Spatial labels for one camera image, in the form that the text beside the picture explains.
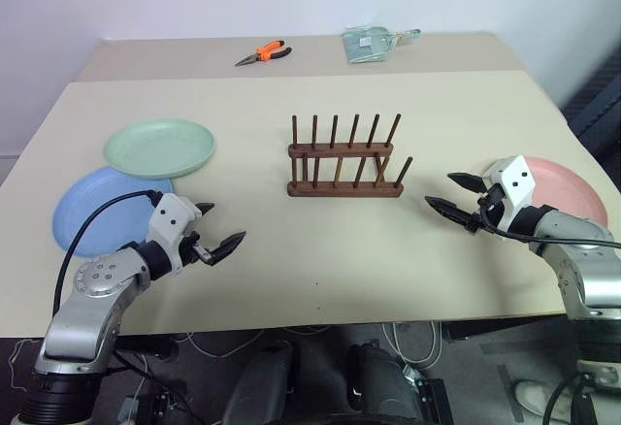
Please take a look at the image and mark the red pink plate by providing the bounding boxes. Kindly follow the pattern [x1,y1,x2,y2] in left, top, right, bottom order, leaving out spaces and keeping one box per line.
[525,155,610,228]

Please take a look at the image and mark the blue plate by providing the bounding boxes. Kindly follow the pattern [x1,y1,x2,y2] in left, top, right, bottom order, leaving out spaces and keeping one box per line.
[51,165,176,259]

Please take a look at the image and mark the green plate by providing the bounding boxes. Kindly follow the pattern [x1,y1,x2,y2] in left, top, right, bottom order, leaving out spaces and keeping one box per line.
[103,118,216,180]

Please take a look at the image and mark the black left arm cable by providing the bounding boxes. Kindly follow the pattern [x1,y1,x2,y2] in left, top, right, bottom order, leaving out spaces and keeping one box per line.
[51,190,164,322]

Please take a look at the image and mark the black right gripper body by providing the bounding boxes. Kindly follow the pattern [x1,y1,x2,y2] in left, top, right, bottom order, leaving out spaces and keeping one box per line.
[474,182,508,233]

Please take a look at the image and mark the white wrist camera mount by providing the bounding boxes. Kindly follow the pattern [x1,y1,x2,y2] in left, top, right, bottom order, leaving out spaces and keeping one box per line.
[147,192,204,257]
[481,154,538,233]

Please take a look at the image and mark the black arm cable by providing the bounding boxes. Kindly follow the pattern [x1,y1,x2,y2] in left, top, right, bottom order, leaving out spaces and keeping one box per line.
[51,190,164,322]
[477,196,621,252]

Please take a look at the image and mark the white floor cable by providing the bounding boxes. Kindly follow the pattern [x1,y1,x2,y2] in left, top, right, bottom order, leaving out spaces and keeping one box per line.
[381,320,443,369]
[185,331,256,374]

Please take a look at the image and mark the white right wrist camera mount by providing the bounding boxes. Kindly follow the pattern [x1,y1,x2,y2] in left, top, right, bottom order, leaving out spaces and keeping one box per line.
[481,154,538,233]

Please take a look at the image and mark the wooden dish rack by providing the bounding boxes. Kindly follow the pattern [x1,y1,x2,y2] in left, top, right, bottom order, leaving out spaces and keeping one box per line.
[285,113,415,200]

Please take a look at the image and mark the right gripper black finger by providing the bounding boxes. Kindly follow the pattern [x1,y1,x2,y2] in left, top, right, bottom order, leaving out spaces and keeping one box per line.
[423,194,480,235]
[446,171,487,194]

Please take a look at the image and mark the dark rounded shape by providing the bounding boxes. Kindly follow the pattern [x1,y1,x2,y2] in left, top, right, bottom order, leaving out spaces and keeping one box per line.
[345,340,427,425]
[220,344,298,425]

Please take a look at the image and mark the thin black cable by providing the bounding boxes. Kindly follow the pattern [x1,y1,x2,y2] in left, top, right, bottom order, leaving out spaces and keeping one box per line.
[541,371,589,425]

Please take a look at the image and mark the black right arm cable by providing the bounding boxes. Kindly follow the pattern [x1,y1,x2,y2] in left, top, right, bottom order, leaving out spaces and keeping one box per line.
[477,196,621,252]

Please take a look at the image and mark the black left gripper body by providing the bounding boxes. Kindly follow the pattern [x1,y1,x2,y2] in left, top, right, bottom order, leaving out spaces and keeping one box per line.
[176,231,216,269]

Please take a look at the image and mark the clear plastic bag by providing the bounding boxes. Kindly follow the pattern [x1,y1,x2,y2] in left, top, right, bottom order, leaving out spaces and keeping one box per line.
[341,25,423,65]

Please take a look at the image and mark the orange handled pliers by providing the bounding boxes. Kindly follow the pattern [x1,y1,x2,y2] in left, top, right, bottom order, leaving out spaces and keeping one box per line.
[234,39,294,68]

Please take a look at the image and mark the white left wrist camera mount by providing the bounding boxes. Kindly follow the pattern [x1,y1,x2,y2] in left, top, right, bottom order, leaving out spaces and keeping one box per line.
[147,192,204,257]

